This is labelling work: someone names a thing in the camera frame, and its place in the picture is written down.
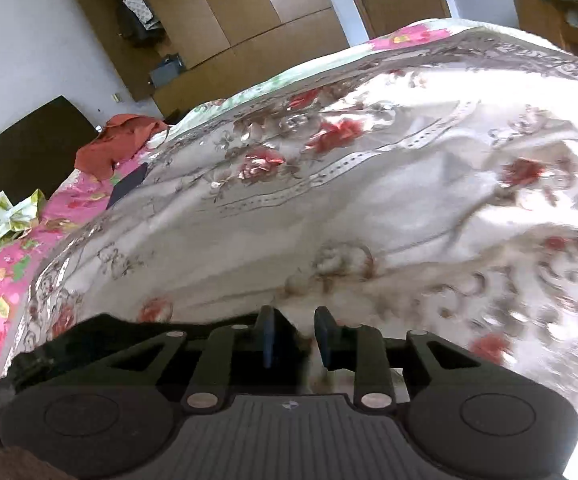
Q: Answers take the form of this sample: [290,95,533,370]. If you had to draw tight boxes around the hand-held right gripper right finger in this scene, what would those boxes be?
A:
[314,306,475,409]

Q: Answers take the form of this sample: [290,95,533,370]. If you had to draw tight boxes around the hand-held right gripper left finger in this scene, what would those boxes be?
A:
[95,305,276,409]

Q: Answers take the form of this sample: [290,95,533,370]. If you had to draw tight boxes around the black pants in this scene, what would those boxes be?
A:
[0,312,410,397]

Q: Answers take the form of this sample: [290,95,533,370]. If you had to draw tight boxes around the floral satin blanket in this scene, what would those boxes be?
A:
[14,17,578,480]

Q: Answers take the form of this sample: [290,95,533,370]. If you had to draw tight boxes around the dark blue phone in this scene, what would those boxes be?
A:
[106,163,148,209]

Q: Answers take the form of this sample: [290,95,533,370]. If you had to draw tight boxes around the pink printed bedsheet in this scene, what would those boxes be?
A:
[0,19,450,394]

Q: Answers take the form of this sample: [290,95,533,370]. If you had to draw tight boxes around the red cloth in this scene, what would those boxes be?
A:
[75,114,170,181]

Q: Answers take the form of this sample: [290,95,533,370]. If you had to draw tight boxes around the grey box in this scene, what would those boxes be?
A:
[148,54,186,89]

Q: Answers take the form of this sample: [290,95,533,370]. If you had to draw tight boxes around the green leaf print cloth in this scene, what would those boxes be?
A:
[0,189,48,263]

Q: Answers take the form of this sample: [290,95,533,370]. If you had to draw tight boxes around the dark wooden headboard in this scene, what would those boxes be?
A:
[0,95,102,232]

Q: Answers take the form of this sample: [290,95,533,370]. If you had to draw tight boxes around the wooden wardrobe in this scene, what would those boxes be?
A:
[67,0,350,124]

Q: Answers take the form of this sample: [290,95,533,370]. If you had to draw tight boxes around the wooden door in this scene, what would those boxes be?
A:
[336,0,452,49]

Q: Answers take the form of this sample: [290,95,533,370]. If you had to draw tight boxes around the hanging clothes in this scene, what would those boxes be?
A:
[118,0,164,47]

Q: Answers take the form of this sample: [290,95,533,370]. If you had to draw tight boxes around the wooden dresser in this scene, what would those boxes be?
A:
[508,0,578,64]

